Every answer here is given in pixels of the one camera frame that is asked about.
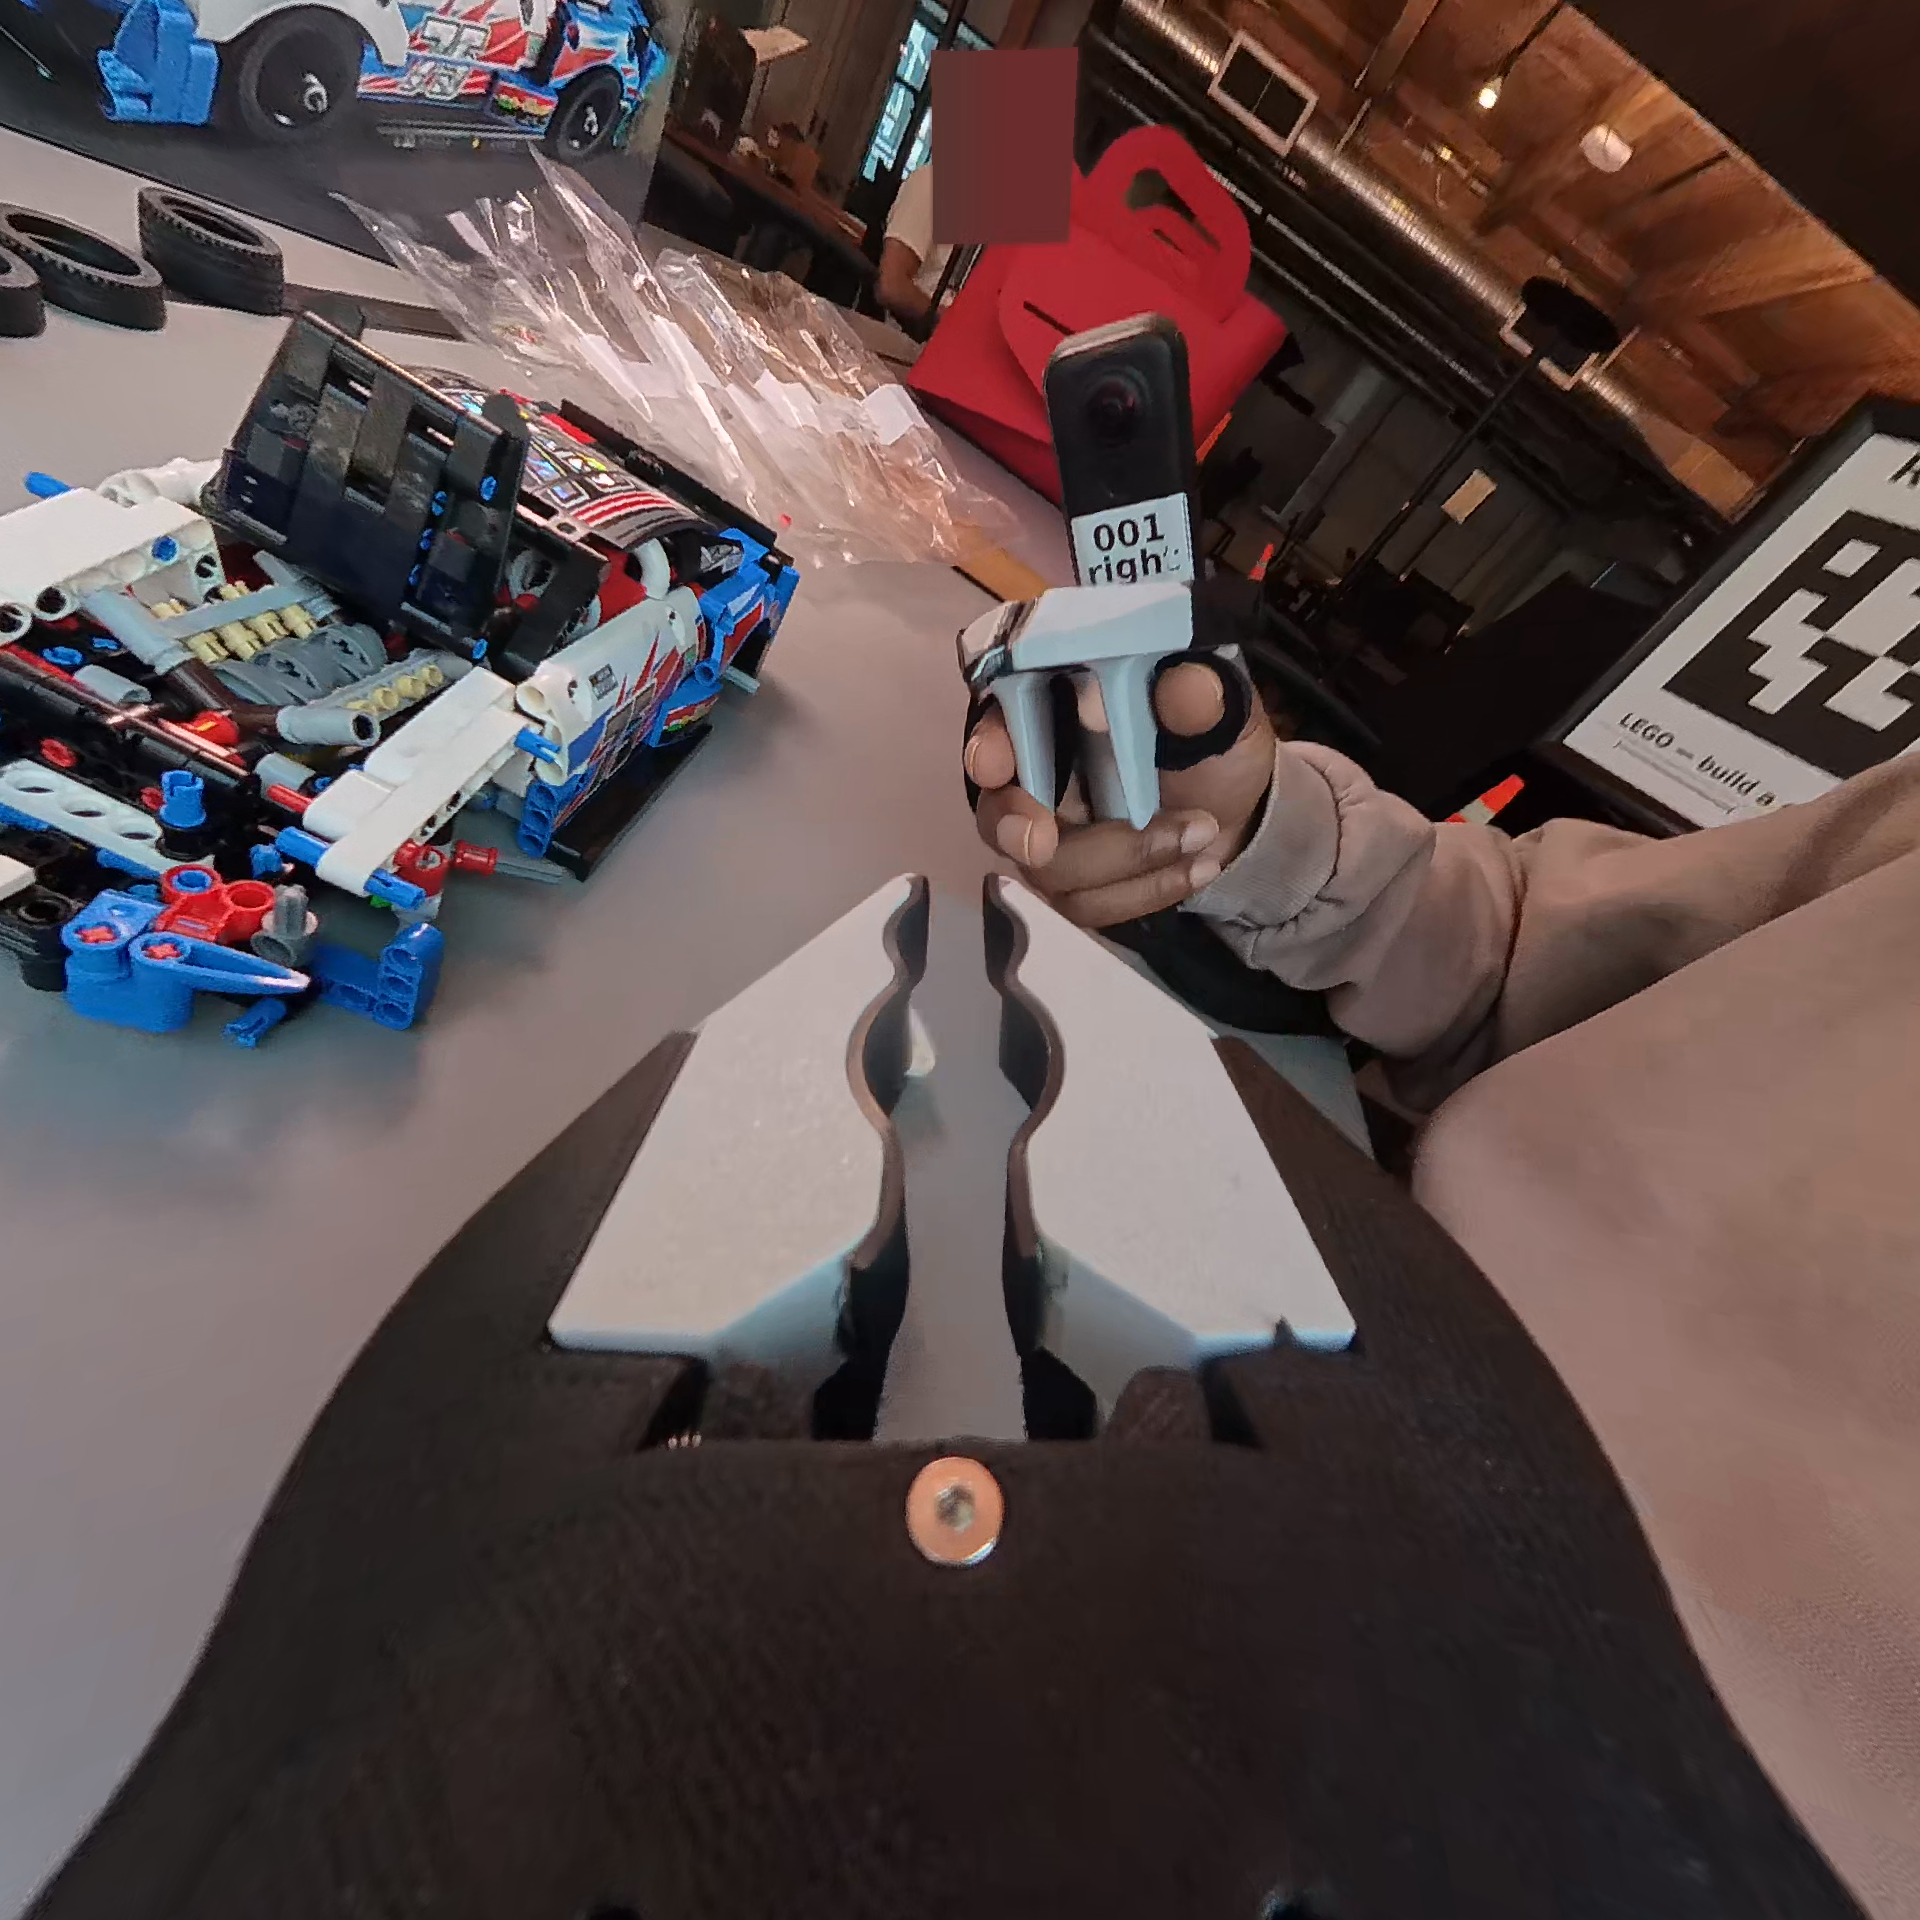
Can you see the pile of clear plastic bags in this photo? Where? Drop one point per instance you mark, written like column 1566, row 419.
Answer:
column 720, row 390

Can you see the black toy car box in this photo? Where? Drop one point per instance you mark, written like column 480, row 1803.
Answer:
column 300, row 60

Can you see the person's beige printed sweatshirt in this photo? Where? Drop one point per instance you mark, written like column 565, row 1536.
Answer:
column 1724, row 1350

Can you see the framed marker sign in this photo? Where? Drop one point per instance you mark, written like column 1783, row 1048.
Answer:
column 1845, row 644

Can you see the black light stand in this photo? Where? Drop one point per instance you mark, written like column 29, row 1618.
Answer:
column 1559, row 323

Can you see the red felt bag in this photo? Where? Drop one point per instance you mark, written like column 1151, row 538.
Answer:
column 1021, row 329

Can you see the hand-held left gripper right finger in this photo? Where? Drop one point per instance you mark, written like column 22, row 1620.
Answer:
column 1185, row 1201

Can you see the person's right hand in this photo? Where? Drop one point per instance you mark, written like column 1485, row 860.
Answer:
column 1142, row 870

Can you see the black rubber tire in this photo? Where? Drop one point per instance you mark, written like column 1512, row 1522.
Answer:
column 212, row 254
column 20, row 299
column 83, row 276

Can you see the lego race car model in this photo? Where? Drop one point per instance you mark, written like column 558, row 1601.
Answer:
column 375, row 450

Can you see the white framed air vent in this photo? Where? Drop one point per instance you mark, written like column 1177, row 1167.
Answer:
column 1263, row 90

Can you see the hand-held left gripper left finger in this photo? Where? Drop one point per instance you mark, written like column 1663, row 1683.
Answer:
column 720, row 1201

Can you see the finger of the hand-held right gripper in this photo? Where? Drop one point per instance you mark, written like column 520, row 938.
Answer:
column 1095, row 630

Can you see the paper note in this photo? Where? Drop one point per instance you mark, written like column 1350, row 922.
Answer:
column 1469, row 496

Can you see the person's right forearm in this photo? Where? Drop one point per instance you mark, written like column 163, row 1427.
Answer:
column 1425, row 900

